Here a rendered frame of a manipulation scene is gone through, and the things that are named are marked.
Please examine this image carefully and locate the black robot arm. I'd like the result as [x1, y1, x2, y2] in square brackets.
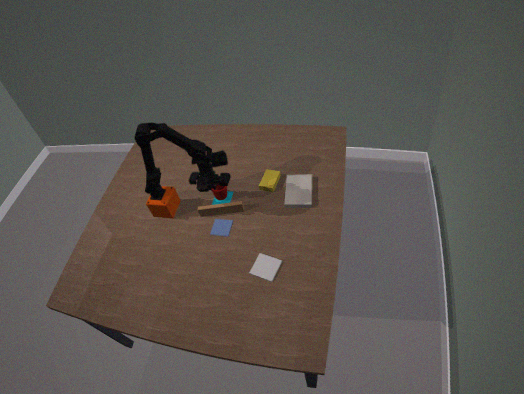
[135, 122, 227, 200]

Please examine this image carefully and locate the grey square pad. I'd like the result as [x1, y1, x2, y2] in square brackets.
[249, 253, 283, 282]

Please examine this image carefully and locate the yellow block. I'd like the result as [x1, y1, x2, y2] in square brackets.
[259, 169, 281, 192]

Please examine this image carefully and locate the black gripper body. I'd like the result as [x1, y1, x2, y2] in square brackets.
[189, 165, 230, 186]

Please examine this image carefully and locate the brown wooden plank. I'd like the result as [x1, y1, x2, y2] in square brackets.
[198, 201, 244, 217]

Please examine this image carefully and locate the red cup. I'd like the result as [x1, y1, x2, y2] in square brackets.
[212, 183, 227, 200]

